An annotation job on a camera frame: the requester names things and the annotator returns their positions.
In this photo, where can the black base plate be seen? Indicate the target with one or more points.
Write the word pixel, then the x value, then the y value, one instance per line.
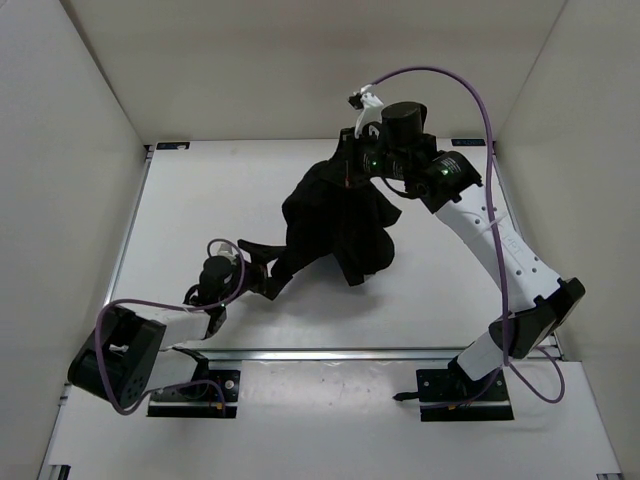
pixel 445 397
pixel 201 401

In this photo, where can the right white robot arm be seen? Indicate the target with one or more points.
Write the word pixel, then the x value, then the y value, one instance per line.
pixel 536 300

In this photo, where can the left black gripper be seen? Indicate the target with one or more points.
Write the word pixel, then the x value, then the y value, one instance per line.
pixel 263 255

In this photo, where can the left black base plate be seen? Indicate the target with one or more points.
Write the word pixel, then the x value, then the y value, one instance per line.
pixel 201 401

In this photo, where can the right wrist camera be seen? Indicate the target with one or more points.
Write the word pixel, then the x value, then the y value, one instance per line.
pixel 369 107

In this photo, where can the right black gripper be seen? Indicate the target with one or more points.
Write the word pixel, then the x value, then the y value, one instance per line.
pixel 349 149

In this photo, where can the aluminium rail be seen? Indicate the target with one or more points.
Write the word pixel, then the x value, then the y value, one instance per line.
pixel 331 355

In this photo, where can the right blue label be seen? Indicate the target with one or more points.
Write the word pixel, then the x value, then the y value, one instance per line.
pixel 467 142

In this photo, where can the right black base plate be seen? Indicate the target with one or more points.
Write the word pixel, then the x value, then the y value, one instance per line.
pixel 445 397

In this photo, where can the left blue label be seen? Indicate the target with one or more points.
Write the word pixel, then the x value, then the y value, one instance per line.
pixel 166 146

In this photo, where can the blue label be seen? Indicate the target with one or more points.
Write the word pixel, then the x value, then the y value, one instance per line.
pixel 166 146
pixel 467 142

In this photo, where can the black skirt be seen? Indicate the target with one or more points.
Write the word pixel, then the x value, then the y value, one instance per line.
pixel 324 218

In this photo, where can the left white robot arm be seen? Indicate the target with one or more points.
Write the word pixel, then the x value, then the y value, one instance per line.
pixel 138 348

